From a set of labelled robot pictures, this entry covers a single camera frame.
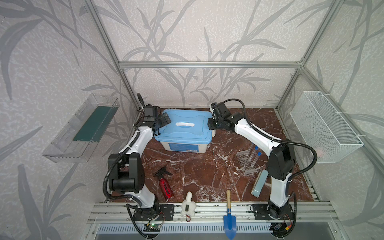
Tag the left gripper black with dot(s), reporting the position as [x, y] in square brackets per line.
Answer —
[163, 120]

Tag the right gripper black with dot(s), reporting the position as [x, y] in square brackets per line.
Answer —
[214, 123]

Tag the blue plastic bin lid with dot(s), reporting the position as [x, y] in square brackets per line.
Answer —
[186, 127]

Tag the white plastic storage bin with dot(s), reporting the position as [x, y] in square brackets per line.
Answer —
[189, 148]

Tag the clear acrylic test tube rack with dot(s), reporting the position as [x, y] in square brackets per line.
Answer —
[245, 163]

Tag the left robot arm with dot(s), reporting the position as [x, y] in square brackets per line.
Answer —
[125, 177]

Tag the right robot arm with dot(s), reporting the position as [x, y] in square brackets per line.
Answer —
[281, 154]

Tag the teal grey rectangular box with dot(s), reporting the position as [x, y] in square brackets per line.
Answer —
[260, 181]

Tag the red spray bottle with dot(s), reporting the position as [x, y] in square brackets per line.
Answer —
[164, 184]

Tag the white plastic figurine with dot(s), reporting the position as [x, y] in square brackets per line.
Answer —
[188, 207]

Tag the green circuit board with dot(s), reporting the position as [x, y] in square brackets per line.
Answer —
[152, 227]

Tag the clear wall shelf green liner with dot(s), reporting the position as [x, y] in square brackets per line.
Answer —
[79, 138]

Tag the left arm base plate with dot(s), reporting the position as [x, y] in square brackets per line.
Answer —
[165, 212]

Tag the white wire mesh basket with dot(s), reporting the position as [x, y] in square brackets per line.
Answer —
[324, 128]

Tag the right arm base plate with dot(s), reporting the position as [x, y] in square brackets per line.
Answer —
[259, 211]

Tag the blue garden trowel wooden handle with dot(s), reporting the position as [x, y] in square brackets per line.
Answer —
[230, 225]

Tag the aluminium front rail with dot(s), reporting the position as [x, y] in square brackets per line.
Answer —
[206, 212]

